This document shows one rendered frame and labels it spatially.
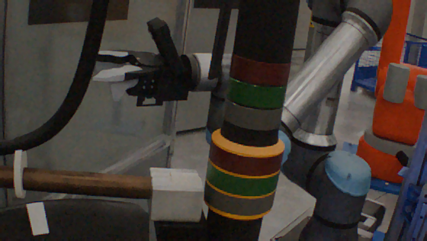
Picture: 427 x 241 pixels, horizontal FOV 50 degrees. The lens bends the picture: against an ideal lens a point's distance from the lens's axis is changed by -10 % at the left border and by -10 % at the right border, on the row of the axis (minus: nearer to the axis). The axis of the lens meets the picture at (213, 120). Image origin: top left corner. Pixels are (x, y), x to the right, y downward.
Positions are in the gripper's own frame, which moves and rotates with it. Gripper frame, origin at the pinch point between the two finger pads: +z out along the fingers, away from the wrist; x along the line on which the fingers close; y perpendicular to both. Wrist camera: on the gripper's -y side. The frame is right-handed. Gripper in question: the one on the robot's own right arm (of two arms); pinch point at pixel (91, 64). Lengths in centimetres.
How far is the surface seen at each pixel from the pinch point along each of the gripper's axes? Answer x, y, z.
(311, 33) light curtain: 369, 112, -382
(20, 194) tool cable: -56, -15, 21
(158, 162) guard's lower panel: 59, 63, -47
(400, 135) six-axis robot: 143, 121, -311
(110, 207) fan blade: -42.9, -2.6, 9.9
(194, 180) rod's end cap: -59, -17, 11
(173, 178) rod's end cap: -58, -17, 12
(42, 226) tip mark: -43.8, -1.8, 17.3
